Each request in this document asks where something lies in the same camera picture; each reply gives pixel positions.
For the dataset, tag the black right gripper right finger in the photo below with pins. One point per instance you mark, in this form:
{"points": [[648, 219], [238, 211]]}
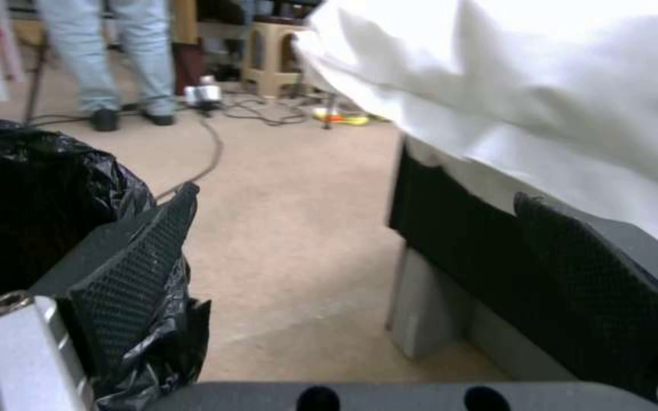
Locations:
{"points": [[597, 291]]}

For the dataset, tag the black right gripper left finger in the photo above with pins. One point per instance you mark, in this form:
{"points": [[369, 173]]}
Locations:
{"points": [[129, 274]]}

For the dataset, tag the trash bin with black bag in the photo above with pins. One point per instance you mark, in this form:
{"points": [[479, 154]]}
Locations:
{"points": [[38, 188]]}

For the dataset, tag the silver device on floor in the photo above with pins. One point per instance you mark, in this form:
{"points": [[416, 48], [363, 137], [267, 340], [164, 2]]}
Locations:
{"points": [[203, 93]]}

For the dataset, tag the yellow and orange floor item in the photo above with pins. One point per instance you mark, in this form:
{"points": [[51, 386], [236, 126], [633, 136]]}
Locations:
{"points": [[340, 116]]}

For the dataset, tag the black tripod leg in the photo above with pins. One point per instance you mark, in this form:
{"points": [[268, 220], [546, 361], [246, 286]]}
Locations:
{"points": [[36, 81]]}

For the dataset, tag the dark red cloth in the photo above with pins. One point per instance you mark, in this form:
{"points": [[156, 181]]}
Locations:
{"points": [[189, 68]]}

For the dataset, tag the person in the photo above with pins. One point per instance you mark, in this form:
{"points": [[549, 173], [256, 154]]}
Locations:
{"points": [[92, 47]]}

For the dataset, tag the white bed sheet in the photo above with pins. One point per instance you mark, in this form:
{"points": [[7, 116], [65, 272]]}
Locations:
{"points": [[512, 64]]}

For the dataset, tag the beige plastic stool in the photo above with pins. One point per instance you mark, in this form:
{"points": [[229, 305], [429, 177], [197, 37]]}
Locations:
{"points": [[275, 55]]}

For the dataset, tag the wooden furniture post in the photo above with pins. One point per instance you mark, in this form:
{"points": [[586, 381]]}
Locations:
{"points": [[188, 20]]}

